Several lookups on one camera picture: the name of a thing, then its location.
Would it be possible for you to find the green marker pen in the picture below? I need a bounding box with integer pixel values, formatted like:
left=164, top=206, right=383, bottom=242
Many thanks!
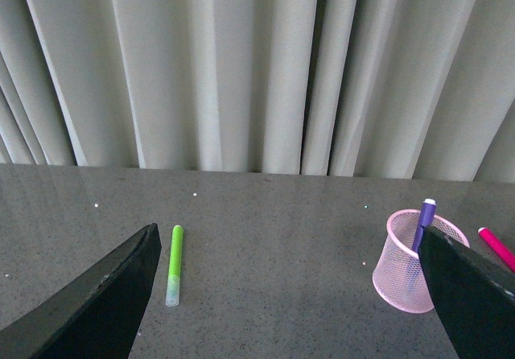
left=165, top=225, right=183, bottom=307

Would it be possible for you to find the pink mesh cup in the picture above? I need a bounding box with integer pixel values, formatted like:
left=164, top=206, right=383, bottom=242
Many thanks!
left=372, top=208, right=471, bottom=314

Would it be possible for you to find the grey pleated curtain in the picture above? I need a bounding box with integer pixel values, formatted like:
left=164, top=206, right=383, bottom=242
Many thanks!
left=1, top=0, right=514, bottom=182

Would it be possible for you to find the purple marker pen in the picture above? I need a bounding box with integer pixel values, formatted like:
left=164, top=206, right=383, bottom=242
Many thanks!
left=404, top=198, right=438, bottom=295

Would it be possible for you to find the black foreground panel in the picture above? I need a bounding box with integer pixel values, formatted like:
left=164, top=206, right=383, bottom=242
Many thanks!
left=1, top=224, right=162, bottom=358
left=418, top=225, right=514, bottom=358

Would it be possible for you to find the pink marker pen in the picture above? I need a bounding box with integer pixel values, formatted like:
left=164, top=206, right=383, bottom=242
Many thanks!
left=477, top=227, right=515, bottom=272

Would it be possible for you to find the black left foreground panel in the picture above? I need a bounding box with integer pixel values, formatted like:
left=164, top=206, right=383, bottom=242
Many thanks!
left=1, top=224, right=162, bottom=358

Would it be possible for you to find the black right foreground panel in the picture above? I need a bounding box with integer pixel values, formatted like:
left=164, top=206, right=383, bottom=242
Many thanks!
left=418, top=225, right=514, bottom=358

